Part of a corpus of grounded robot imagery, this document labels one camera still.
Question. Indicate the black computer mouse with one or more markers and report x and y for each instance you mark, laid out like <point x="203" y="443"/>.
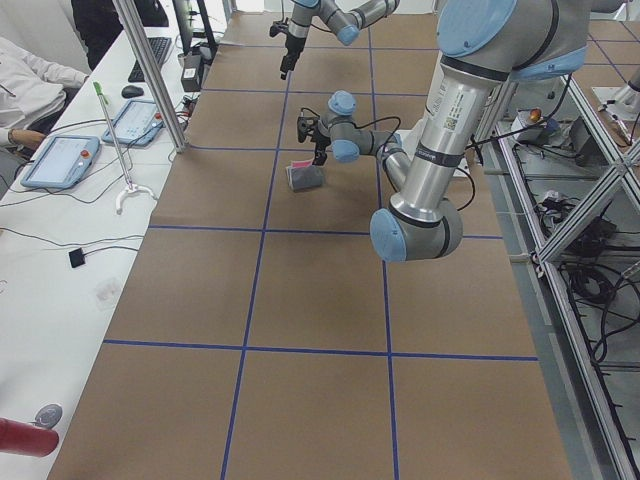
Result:
<point x="132" y="91"/>

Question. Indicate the small black square device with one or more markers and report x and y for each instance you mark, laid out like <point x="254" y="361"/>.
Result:
<point x="76" y="258"/>

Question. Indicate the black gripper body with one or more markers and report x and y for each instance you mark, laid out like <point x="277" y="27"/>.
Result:
<point x="291" y="46"/>
<point x="320" y="142"/>

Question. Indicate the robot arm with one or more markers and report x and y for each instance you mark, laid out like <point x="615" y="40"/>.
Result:
<point x="344" y="25"/>
<point x="483" y="44"/>

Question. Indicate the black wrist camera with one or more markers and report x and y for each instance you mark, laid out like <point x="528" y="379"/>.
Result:
<point x="279" y="27"/>
<point x="306" y="127"/>

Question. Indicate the aluminium frame post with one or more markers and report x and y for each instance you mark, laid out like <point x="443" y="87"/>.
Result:
<point x="140" y="45"/>

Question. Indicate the black power adapter box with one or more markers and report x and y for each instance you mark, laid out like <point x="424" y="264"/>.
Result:
<point x="192" y="72"/>

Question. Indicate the green tipped reacher stick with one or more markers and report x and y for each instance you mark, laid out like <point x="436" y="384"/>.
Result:
<point x="131" y="188"/>

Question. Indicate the far blue teach pendant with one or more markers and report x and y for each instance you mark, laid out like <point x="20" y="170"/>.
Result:
<point x="137" y="123"/>

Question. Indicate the pink and grey towel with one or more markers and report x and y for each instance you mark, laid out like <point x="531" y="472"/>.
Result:
<point x="303" y="175"/>

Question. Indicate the blue teach pendant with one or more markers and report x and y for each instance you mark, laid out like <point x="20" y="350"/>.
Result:
<point x="137" y="123"/>
<point x="62" y="162"/>

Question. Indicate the red cylinder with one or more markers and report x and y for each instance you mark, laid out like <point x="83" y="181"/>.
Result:
<point x="26" y="439"/>

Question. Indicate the aluminium frame rail structure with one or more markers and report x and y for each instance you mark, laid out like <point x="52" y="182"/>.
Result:
<point x="571" y="211"/>

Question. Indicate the emergency stop button box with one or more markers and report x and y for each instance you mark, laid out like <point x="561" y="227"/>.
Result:
<point x="529" y="127"/>

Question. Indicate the person in white shirt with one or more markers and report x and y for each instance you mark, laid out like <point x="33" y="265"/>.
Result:
<point x="34" y="94"/>

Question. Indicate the round silver disc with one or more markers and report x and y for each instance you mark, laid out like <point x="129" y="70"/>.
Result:
<point x="48" y="416"/>

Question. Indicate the near blue teach pendant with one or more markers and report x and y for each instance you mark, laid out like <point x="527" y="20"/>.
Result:
<point x="62" y="162"/>

